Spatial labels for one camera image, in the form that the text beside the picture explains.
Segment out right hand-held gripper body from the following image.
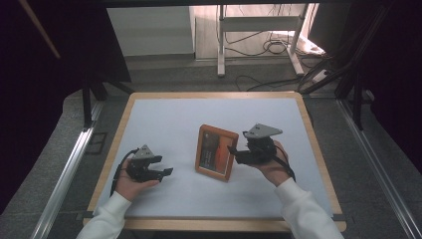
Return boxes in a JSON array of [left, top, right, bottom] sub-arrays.
[[235, 122, 284, 166]]

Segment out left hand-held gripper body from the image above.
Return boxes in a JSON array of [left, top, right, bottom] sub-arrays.
[[125, 143, 166, 183]]

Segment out wooden picture frame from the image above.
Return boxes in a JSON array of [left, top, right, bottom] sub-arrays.
[[194, 123, 240, 183]]

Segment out person's left hand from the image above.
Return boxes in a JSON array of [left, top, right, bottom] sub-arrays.
[[113, 162, 161, 202]]

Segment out person's right hand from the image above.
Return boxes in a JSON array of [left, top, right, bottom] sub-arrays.
[[253, 139, 297, 188]]

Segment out white table mat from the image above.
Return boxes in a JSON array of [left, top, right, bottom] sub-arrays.
[[93, 98, 333, 220]]

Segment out black floor grille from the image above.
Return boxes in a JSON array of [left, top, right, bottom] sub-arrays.
[[85, 131, 108, 155]]

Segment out wooden table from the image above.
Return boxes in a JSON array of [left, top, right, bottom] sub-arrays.
[[83, 91, 347, 233]]

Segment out black metal stand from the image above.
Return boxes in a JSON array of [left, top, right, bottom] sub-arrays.
[[298, 3, 394, 131], [81, 71, 135, 129]]

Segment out white power strip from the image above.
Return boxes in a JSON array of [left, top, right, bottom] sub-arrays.
[[312, 69, 330, 84]]

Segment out dark curtain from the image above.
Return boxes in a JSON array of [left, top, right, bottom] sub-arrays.
[[359, 0, 422, 165], [0, 0, 132, 215]]

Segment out white metal stand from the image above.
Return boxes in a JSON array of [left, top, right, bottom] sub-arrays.
[[217, 3, 312, 78]]

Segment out white cabinet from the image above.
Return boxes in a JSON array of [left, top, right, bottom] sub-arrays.
[[106, 6, 195, 58]]

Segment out wooden pole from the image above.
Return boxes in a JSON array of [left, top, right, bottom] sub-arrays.
[[18, 0, 63, 60]]

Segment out left hand-held gripper black cable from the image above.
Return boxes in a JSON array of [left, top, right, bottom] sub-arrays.
[[109, 148, 139, 197]]

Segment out hand-held gripper black cable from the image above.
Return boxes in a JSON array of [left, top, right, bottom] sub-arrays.
[[109, 148, 139, 197], [271, 143, 298, 183]]

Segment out right hand-held gripper black cable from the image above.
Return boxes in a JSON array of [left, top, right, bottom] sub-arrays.
[[271, 143, 298, 183]]

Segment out aluminium floor rail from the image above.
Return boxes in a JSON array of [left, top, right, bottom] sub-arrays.
[[31, 101, 106, 239], [335, 99, 422, 239]]

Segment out black floor cables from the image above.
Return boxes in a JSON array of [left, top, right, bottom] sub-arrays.
[[224, 31, 327, 93]]

